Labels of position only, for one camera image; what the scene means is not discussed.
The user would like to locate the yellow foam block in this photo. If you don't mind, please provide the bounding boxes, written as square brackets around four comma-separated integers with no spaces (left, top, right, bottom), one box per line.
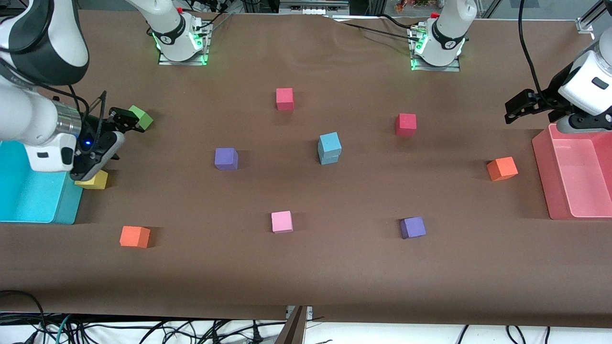
[76,170,109,190]

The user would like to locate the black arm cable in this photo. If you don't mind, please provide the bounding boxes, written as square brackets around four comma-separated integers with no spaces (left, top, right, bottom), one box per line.
[67,86,108,158]
[519,0,544,95]

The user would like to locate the purple foam block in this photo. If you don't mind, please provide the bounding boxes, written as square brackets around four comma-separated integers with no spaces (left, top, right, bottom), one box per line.
[215,148,239,171]
[400,216,426,239]

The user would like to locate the teal floor cable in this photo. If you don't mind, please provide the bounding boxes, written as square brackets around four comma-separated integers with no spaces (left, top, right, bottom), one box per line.
[55,314,73,344]

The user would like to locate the green foam block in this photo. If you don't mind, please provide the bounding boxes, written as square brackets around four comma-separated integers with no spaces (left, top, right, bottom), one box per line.
[129,105,154,132]

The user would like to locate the orange foam block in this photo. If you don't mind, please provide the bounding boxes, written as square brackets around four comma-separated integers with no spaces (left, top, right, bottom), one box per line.
[487,157,519,182]
[120,226,151,248]

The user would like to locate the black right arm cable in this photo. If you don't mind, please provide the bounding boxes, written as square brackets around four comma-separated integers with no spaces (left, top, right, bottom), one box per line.
[67,86,108,158]

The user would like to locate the pink foam block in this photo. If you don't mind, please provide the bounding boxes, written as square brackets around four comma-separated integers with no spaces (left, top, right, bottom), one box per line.
[271,211,293,234]

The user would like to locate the pink plastic bin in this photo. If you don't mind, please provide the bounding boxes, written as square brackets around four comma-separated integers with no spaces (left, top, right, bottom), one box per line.
[532,123,612,220]

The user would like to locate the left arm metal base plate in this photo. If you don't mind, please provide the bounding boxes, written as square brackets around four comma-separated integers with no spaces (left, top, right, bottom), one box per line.
[410,29,462,72]

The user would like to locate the grey background device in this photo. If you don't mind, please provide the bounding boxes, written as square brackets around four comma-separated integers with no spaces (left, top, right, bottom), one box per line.
[280,0,350,15]

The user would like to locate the red foam block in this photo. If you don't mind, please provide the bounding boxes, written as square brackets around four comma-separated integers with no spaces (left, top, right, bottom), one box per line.
[395,113,417,137]
[276,87,295,111]

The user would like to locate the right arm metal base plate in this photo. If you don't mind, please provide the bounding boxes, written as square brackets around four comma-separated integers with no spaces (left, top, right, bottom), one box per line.
[158,21,211,66]

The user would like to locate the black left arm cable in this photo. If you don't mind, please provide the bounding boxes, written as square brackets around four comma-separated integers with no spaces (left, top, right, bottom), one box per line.
[519,0,544,95]

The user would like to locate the dark aluminium profile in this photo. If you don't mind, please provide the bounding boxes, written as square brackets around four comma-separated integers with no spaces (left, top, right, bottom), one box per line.
[275,306,307,344]

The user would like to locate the short black base cable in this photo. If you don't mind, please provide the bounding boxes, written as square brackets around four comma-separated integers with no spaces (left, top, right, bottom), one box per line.
[380,13,419,29]

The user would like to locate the black looped floor cable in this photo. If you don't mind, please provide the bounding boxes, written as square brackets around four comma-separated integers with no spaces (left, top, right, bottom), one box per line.
[0,290,47,344]

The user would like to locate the cyan plastic bin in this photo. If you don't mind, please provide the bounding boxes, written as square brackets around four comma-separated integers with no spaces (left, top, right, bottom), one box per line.
[0,139,84,225]

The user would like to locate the orange background items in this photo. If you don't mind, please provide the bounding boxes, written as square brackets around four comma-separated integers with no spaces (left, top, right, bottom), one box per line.
[394,0,431,12]

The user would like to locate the brown table cover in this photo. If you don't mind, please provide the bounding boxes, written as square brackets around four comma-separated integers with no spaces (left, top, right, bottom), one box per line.
[0,9,612,328]

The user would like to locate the long black base cable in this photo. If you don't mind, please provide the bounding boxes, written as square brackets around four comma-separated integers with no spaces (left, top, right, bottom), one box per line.
[330,19,421,39]

